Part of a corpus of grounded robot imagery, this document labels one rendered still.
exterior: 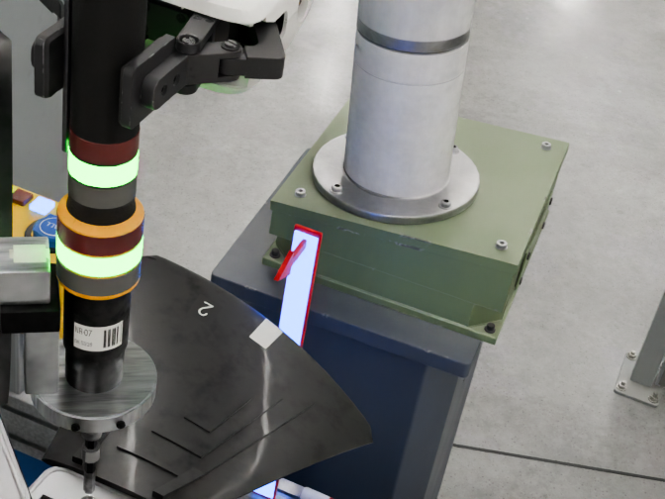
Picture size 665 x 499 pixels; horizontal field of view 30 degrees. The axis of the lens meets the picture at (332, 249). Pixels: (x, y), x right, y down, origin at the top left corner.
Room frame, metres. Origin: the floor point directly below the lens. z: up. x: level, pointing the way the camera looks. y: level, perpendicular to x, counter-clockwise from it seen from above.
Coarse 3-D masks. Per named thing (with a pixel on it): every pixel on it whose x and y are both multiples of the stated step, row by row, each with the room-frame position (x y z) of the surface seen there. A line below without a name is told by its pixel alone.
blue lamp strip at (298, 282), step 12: (300, 240) 0.83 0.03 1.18; (312, 240) 0.83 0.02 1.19; (312, 252) 0.83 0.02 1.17; (300, 264) 0.83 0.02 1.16; (312, 264) 0.83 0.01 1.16; (288, 276) 0.83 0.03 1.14; (300, 276) 0.83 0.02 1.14; (288, 288) 0.83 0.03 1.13; (300, 288) 0.83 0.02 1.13; (288, 300) 0.83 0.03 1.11; (300, 300) 0.83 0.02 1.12; (288, 312) 0.83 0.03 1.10; (300, 312) 0.83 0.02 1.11; (288, 324) 0.83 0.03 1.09; (300, 324) 0.83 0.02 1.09; (300, 336) 0.83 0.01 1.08; (264, 492) 0.83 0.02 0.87
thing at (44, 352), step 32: (0, 256) 0.48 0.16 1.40; (0, 288) 0.47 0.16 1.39; (32, 288) 0.47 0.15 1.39; (0, 320) 0.47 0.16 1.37; (32, 320) 0.47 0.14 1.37; (32, 352) 0.47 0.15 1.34; (64, 352) 0.51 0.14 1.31; (128, 352) 0.52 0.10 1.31; (32, 384) 0.47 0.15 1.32; (64, 384) 0.49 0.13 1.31; (128, 384) 0.50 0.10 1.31; (64, 416) 0.46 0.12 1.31; (96, 416) 0.47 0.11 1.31; (128, 416) 0.48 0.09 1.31
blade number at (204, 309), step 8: (200, 296) 0.74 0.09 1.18; (200, 304) 0.73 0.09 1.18; (208, 304) 0.73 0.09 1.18; (216, 304) 0.73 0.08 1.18; (192, 312) 0.72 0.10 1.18; (200, 312) 0.72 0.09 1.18; (208, 312) 0.72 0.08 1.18; (216, 312) 0.73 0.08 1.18; (200, 320) 0.71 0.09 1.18; (208, 320) 0.71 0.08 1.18
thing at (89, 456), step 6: (84, 444) 0.50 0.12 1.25; (90, 444) 0.50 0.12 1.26; (96, 444) 0.50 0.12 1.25; (84, 450) 0.49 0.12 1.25; (90, 450) 0.49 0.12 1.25; (96, 450) 0.50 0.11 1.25; (84, 456) 0.49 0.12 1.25; (90, 456) 0.49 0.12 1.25; (96, 456) 0.50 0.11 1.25; (84, 462) 0.50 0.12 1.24; (90, 462) 0.49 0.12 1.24; (84, 468) 0.50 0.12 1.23; (90, 468) 0.50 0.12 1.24; (84, 474) 0.50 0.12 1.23; (90, 474) 0.50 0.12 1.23; (84, 480) 0.50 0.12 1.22; (90, 480) 0.50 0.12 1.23; (84, 486) 0.50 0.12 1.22; (90, 486) 0.50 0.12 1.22; (90, 492) 0.50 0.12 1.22
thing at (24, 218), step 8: (32, 192) 0.98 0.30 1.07; (32, 200) 0.96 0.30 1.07; (16, 208) 0.94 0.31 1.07; (24, 208) 0.95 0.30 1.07; (56, 208) 0.96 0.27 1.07; (16, 216) 0.93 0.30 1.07; (24, 216) 0.93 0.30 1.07; (32, 216) 0.94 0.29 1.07; (40, 216) 0.94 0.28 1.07; (16, 224) 0.92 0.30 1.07; (24, 224) 0.92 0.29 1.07; (32, 224) 0.92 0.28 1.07; (16, 232) 0.91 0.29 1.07; (24, 232) 0.91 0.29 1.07; (32, 232) 0.91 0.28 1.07
